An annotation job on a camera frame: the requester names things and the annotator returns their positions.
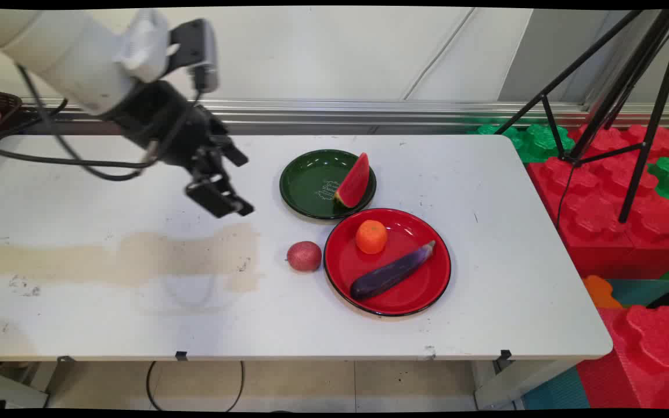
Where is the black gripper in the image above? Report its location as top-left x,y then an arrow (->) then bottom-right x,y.
102,80 -> 255,219

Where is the toy purple eggplant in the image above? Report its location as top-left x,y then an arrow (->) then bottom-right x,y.
350,240 -> 437,301

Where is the green round plate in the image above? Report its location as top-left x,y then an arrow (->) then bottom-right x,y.
279,149 -> 377,221

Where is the toy red apple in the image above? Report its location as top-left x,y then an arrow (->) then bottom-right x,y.
286,241 -> 323,273

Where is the toy watermelon slice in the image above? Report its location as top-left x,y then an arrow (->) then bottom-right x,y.
333,152 -> 371,209

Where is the toy orange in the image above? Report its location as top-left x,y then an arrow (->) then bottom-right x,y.
355,219 -> 388,255

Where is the red round plate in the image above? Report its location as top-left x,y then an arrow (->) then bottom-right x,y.
323,208 -> 452,318

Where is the white table leg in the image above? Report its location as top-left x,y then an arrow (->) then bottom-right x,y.
473,359 -> 580,410

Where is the large red foam block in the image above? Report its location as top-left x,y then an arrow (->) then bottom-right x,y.
527,124 -> 669,280

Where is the orange foam block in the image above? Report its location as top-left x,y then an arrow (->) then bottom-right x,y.
581,275 -> 624,309

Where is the black tripod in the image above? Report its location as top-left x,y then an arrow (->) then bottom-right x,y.
494,9 -> 669,225

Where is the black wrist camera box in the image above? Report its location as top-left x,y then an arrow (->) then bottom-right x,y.
169,19 -> 220,94

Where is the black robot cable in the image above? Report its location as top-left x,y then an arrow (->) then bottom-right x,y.
0,64 -> 203,182

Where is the aluminium wall rail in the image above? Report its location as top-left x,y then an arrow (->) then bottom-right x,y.
21,98 -> 669,129

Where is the black floor cable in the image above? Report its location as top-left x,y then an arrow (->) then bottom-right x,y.
146,361 -> 246,412

